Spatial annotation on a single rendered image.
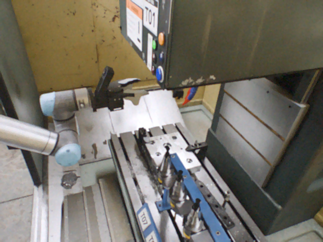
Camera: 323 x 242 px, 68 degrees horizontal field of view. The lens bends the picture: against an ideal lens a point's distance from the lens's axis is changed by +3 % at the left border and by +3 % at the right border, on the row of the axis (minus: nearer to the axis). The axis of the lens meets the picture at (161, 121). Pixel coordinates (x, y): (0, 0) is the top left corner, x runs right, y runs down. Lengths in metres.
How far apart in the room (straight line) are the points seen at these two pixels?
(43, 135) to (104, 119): 1.18
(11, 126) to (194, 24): 0.55
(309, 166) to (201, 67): 0.78
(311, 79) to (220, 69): 0.53
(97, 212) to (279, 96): 1.06
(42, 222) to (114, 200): 0.35
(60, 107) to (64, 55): 1.06
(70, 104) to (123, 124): 1.10
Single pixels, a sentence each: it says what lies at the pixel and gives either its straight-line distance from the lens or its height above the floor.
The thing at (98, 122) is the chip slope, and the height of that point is 0.76.
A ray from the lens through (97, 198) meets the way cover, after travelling 1.46.
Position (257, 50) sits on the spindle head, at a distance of 0.64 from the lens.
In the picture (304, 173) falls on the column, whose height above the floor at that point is 1.13.
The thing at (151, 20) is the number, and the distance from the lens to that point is 0.60.
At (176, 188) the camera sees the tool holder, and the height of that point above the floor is 1.26.
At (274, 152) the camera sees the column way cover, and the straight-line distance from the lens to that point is 1.24.
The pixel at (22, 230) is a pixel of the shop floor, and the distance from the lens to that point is 2.36.
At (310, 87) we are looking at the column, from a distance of 1.08.
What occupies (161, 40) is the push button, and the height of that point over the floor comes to 1.73.
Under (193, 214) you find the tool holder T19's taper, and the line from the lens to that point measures 0.73.
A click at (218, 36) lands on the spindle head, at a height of 1.74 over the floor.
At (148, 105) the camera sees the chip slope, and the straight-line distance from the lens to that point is 2.05.
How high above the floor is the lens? 1.89
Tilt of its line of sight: 36 degrees down
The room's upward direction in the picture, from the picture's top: 4 degrees clockwise
